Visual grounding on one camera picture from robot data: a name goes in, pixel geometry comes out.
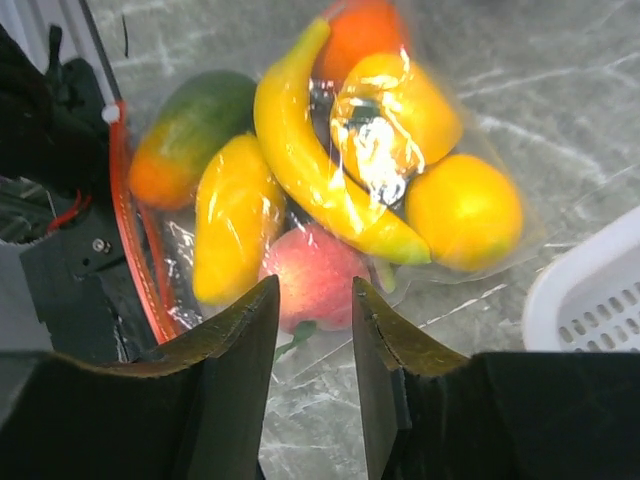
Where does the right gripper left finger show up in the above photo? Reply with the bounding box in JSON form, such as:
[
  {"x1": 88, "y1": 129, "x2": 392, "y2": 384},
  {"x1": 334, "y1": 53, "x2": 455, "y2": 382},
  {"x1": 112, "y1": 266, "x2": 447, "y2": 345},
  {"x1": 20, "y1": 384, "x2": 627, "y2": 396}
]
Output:
[{"x1": 1, "y1": 275, "x2": 280, "y2": 479}]

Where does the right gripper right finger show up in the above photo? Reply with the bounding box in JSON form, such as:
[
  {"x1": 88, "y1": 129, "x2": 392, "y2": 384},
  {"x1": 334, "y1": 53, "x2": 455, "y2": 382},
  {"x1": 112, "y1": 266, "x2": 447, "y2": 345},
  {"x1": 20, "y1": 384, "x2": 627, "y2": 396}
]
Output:
[{"x1": 352, "y1": 278, "x2": 639, "y2": 479}]

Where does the clear zip top bag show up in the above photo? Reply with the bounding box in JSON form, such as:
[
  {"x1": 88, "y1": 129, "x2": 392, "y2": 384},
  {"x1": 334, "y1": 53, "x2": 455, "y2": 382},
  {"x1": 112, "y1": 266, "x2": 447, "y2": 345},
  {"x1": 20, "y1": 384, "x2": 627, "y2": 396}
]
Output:
[{"x1": 109, "y1": 1, "x2": 545, "y2": 350}]

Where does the fake pink peach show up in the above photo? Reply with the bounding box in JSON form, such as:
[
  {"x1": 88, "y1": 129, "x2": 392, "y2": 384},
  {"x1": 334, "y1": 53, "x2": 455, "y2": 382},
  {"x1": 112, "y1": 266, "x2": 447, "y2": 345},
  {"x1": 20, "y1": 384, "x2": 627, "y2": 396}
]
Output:
[{"x1": 259, "y1": 223, "x2": 370, "y2": 334}]

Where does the fake yellow lemon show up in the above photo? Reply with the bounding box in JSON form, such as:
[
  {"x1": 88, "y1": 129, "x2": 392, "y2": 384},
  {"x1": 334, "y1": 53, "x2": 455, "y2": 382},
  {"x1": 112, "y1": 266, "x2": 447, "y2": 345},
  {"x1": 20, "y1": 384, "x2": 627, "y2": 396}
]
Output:
[{"x1": 405, "y1": 154, "x2": 524, "y2": 272}]

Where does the fake green orange mango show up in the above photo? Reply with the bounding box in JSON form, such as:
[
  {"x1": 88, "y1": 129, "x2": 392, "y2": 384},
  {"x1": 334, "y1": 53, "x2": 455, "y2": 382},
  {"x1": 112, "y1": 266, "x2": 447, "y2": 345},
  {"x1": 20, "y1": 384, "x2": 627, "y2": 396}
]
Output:
[{"x1": 128, "y1": 70, "x2": 257, "y2": 211}]

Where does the fake yellow bell pepper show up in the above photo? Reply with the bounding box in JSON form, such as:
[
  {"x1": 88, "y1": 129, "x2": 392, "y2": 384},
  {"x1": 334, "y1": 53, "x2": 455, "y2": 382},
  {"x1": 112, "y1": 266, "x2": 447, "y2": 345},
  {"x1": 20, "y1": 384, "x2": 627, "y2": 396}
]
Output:
[{"x1": 329, "y1": 53, "x2": 464, "y2": 190}]

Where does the fake yellow banana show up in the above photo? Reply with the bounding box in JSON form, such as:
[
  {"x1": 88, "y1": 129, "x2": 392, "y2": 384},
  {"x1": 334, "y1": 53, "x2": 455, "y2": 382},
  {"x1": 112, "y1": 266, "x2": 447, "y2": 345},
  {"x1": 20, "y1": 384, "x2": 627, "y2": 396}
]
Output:
[{"x1": 254, "y1": 17, "x2": 431, "y2": 265}]

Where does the white rectangular perforated basket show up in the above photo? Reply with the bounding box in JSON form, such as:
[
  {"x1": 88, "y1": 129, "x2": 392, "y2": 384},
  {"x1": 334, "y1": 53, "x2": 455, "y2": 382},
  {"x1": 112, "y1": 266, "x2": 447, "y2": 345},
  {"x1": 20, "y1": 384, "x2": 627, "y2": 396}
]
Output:
[{"x1": 521, "y1": 208, "x2": 639, "y2": 353}]

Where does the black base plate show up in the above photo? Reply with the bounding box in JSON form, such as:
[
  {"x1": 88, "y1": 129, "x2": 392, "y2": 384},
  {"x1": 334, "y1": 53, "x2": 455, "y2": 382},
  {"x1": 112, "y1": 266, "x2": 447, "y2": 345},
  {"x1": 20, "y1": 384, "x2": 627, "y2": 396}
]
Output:
[{"x1": 1, "y1": 25, "x2": 156, "y2": 364}]

